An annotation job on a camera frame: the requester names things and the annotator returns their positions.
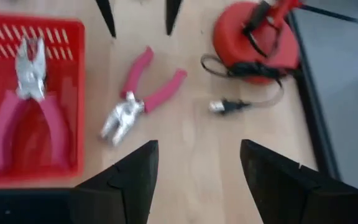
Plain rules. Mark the red plastic basket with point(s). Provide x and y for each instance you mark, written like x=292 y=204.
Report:
x=75 y=140

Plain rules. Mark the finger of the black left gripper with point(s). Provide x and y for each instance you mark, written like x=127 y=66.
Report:
x=106 y=12
x=172 y=12

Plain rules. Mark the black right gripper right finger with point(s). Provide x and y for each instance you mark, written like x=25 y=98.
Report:
x=291 y=199

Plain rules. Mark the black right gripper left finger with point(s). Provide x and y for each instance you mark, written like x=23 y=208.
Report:
x=126 y=193

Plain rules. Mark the red desk lamp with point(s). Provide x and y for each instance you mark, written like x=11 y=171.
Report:
x=238 y=40

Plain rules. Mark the black metal table frame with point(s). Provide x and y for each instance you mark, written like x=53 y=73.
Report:
x=309 y=102

